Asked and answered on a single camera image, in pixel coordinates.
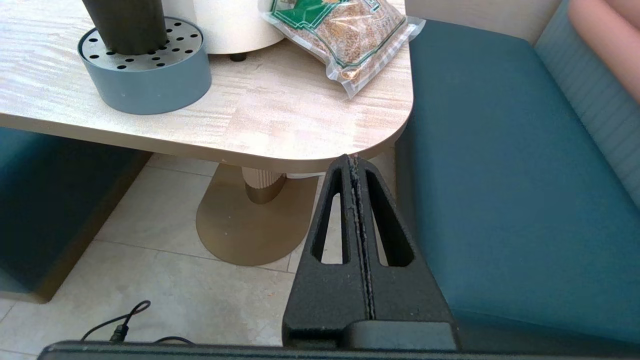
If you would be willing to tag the black plastic cup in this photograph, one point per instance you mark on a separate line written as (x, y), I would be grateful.
(127, 25)

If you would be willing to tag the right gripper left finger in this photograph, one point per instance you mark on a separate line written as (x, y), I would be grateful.
(325, 300)

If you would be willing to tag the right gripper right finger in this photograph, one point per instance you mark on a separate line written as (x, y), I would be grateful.
(405, 295)

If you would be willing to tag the pink right bolster cushion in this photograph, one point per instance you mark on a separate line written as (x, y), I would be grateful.
(610, 40)

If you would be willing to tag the round grey drip tray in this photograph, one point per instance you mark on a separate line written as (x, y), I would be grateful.
(150, 87)

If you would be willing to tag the dark tea beverage dispenser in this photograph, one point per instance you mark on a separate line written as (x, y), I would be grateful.
(235, 25)

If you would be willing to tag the teal booth bench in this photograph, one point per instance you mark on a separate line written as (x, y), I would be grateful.
(500, 175)
(50, 200)

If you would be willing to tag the green white snack bag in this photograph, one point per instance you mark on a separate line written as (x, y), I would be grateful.
(350, 35)

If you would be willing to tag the bronze table pedestal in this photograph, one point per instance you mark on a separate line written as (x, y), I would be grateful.
(250, 225)

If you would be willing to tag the teal left booth bench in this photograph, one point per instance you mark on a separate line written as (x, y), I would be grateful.
(50, 200)

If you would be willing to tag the teal right booth bench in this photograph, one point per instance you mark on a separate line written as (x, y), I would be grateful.
(500, 175)

